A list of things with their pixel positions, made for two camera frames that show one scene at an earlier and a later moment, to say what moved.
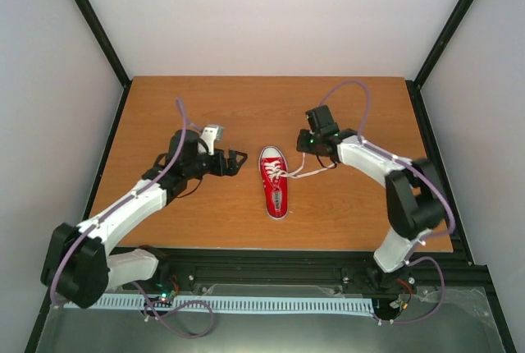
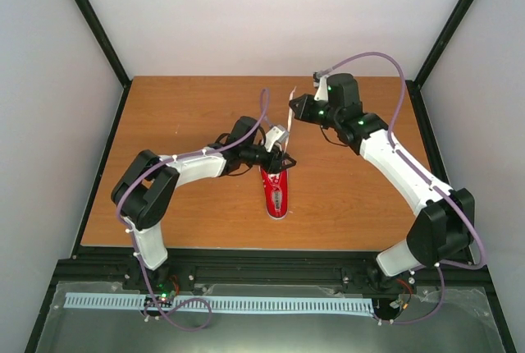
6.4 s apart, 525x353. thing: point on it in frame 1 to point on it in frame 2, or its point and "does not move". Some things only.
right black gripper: [302, 144] to [303, 113]
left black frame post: [96, 27] does not move
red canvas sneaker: [274, 171] does not move
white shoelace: [274, 171] to [289, 119]
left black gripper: [233, 169] to [276, 162]
